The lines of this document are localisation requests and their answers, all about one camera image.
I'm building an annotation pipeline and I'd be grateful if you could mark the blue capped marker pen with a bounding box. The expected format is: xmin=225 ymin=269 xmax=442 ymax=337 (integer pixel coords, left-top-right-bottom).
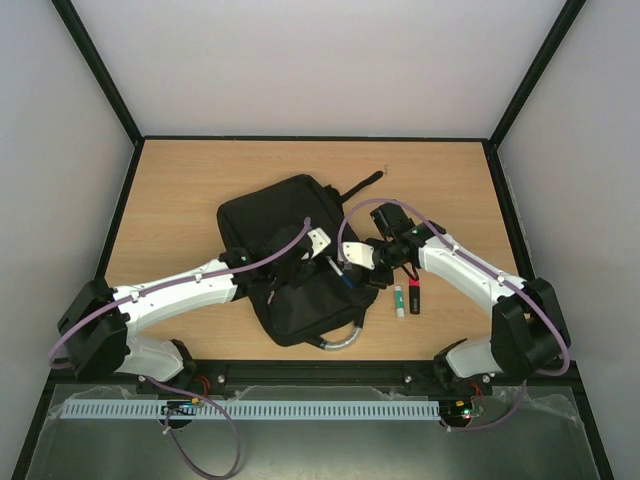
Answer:
xmin=325 ymin=256 xmax=354 ymax=289

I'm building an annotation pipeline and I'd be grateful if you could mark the black student backpack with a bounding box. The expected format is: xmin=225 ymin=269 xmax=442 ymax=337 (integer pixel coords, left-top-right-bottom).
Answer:
xmin=217 ymin=171 xmax=383 ymax=351

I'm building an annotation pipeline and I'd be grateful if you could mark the pink highlighter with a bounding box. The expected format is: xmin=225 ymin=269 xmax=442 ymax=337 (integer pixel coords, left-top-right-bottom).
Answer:
xmin=408 ymin=279 xmax=421 ymax=315

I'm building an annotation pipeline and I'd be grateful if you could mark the white glue stick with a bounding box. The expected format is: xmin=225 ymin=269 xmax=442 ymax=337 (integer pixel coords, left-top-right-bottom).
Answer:
xmin=393 ymin=285 xmax=405 ymax=318

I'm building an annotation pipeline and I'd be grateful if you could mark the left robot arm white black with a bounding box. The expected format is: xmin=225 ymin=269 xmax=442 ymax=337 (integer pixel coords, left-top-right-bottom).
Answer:
xmin=49 ymin=223 xmax=331 ymax=382

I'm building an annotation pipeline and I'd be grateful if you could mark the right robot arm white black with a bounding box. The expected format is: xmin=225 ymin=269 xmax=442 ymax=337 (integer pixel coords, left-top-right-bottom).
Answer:
xmin=366 ymin=202 xmax=571 ymax=392

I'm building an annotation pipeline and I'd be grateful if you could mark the light blue cable duct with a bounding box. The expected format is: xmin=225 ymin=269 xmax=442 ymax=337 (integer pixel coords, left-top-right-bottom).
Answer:
xmin=60 ymin=399 xmax=440 ymax=421

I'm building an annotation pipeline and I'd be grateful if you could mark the black frame rail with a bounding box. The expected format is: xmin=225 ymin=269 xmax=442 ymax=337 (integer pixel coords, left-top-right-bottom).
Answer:
xmin=49 ymin=357 xmax=581 ymax=396

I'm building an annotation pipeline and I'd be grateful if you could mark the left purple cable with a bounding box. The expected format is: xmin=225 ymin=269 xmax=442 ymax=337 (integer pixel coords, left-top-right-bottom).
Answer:
xmin=47 ymin=216 xmax=312 ymax=479

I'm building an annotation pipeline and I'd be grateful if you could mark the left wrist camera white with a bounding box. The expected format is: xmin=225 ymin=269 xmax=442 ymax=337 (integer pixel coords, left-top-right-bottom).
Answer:
xmin=305 ymin=228 xmax=331 ymax=259

